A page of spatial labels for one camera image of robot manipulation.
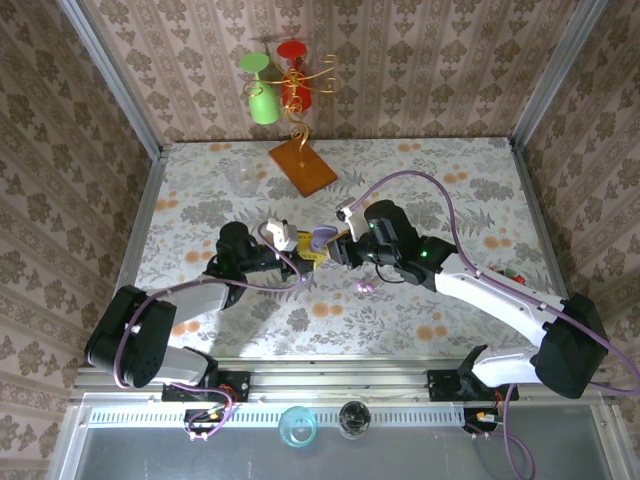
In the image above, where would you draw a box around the floral patterned tablecloth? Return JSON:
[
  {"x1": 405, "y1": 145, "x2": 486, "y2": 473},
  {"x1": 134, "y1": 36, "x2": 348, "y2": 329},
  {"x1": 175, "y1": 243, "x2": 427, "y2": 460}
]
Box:
[{"x1": 122, "y1": 137, "x2": 576, "y2": 360}]

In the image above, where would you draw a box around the aluminium front rail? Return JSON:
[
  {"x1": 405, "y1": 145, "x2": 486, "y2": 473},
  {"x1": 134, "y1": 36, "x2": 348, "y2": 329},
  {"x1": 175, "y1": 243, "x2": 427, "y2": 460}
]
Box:
[{"x1": 69, "y1": 357, "x2": 619, "y2": 406}]

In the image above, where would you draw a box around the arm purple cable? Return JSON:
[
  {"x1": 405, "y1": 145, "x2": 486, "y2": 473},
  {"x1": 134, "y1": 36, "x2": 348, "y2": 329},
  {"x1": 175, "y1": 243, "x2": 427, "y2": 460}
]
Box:
[
  {"x1": 113, "y1": 222, "x2": 307, "y2": 442},
  {"x1": 352, "y1": 170, "x2": 640, "y2": 477}
]

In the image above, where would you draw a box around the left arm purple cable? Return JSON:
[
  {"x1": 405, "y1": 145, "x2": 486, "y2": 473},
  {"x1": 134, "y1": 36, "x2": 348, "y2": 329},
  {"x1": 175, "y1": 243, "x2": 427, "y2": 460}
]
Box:
[{"x1": 113, "y1": 222, "x2": 307, "y2": 442}]

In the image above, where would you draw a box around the green wine glass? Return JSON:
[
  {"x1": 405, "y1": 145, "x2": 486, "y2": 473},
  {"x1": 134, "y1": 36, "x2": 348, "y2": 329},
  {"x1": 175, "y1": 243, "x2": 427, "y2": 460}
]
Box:
[{"x1": 238, "y1": 51, "x2": 283, "y2": 126}]

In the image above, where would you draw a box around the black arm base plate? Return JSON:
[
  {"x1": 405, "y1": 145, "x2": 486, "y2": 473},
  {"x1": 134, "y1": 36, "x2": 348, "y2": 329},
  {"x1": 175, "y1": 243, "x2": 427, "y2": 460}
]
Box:
[
  {"x1": 426, "y1": 368, "x2": 521, "y2": 403},
  {"x1": 162, "y1": 370, "x2": 251, "y2": 404}
]

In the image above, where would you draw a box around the blue drinking glass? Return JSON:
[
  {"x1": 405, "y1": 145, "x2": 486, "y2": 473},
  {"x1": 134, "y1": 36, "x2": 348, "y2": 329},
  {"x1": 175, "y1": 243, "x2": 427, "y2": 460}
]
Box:
[{"x1": 278, "y1": 404, "x2": 319, "y2": 449}]

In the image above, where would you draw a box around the gold wire glass rack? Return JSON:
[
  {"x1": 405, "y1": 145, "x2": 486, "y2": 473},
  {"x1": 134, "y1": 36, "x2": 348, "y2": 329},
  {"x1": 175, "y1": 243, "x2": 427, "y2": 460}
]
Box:
[{"x1": 243, "y1": 53, "x2": 340, "y2": 199}]

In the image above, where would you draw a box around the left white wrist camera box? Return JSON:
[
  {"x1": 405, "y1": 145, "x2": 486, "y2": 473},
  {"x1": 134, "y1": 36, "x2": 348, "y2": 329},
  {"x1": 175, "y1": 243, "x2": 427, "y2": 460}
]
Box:
[{"x1": 266, "y1": 217, "x2": 301, "y2": 254}]

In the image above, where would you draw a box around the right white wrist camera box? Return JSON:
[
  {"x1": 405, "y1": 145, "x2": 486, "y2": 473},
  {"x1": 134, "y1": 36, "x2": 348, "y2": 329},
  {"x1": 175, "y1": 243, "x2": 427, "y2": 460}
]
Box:
[{"x1": 335, "y1": 196, "x2": 371, "y2": 241}]

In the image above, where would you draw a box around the clear glass tumbler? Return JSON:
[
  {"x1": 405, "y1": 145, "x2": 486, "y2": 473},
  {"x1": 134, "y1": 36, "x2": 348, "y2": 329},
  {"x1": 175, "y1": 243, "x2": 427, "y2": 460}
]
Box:
[{"x1": 223, "y1": 158, "x2": 259, "y2": 198}]

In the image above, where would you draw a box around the white slotted cable duct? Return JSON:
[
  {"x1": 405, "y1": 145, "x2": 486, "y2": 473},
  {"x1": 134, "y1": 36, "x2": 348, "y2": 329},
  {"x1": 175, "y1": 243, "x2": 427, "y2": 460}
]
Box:
[{"x1": 85, "y1": 405, "x2": 469, "y2": 427}]

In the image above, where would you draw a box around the black power connector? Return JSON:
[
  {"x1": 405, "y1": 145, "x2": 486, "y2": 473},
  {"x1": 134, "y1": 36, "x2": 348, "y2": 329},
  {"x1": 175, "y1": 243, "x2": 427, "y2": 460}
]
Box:
[
  {"x1": 183, "y1": 407, "x2": 229, "y2": 442},
  {"x1": 462, "y1": 407, "x2": 501, "y2": 440}
]

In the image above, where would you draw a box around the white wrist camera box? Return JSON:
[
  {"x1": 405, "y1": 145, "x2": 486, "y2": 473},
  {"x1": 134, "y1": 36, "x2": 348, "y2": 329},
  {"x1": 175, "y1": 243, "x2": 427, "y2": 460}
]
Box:
[
  {"x1": 266, "y1": 217, "x2": 301, "y2": 254},
  {"x1": 335, "y1": 196, "x2": 371, "y2": 241}
]

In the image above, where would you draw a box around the grey metal panel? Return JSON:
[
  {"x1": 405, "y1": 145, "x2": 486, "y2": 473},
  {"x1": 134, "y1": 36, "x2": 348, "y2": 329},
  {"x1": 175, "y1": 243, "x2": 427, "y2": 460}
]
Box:
[{"x1": 49, "y1": 394, "x2": 626, "y2": 480}]

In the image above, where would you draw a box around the lavender earbud charging case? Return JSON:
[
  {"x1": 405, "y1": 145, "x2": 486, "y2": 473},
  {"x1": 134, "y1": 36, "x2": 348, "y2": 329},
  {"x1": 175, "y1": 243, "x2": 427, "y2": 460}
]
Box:
[{"x1": 310, "y1": 224, "x2": 338, "y2": 253}]

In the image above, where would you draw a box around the aluminium side rail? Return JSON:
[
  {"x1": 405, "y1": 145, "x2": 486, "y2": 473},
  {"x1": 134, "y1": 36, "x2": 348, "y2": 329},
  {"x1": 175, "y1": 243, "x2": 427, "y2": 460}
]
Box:
[
  {"x1": 508, "y1": 137, "x2": 590, "y2": 365},
  {"x1": 94, "y1": 144, "x2": 169, "y2": 369}
]

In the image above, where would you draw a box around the dark drinking glass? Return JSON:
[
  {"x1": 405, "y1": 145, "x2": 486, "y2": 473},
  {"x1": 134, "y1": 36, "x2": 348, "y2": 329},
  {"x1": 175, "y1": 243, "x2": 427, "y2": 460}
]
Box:
[{"x1": 338, "y1": 399, "x2": 372, "y2": 441}]

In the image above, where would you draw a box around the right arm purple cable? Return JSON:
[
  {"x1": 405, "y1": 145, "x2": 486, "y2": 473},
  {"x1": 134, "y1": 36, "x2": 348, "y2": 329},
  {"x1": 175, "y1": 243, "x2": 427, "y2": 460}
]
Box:
[{"x1": 352, "y1": 170, "x2": 640, "y2": 477}]

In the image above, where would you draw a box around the aluminium frame post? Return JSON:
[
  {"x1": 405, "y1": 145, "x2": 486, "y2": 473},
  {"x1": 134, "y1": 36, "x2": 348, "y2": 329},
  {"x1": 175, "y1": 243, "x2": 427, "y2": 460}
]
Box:
[
  {"x1": 508, "y1": 0, "x2": 610, "y2": 151},
  {"x1": 55, "y1": 0, "x2": 166, "y2": 161}
]

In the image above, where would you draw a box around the red wine glass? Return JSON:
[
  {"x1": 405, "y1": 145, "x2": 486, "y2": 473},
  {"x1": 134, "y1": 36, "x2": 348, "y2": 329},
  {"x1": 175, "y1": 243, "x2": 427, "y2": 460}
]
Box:
[{"x1": 276, "y1": 41, "x2": 315, "y2": 112}]

